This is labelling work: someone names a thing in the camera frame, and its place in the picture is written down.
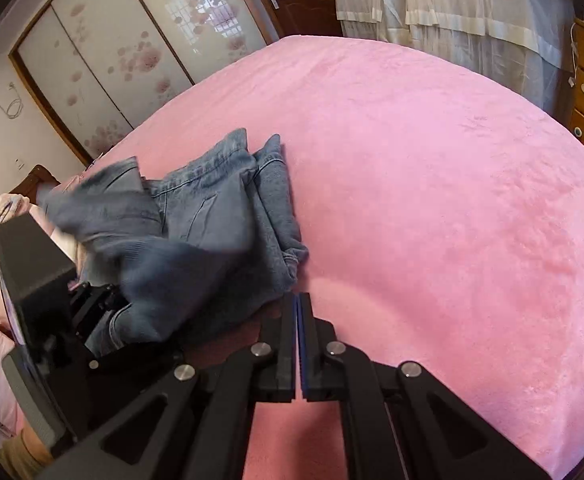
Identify blue denim jeans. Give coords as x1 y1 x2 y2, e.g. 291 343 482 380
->
142 127 311 307

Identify floral sliding door wardrobe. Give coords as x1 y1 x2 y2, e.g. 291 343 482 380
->
9 0 274 167

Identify white wall cable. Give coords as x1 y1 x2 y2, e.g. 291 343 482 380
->
4 81 26 120

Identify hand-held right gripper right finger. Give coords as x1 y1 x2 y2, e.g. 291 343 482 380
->
297 292 553 480

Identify blue denim jacket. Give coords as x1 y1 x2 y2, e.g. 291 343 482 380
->
39 156 269 359

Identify white charger cable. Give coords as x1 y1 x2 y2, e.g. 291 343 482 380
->
568 21 582 87

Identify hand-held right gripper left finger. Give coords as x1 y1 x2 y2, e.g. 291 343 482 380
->
37 292 299 480

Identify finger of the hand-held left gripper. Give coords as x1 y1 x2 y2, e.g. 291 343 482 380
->
69 282 129 343
86 346 185 378

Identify pink bed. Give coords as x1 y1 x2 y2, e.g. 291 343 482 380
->
79 35 584 480

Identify wooden headboard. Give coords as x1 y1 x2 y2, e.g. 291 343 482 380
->
9 164 64 197

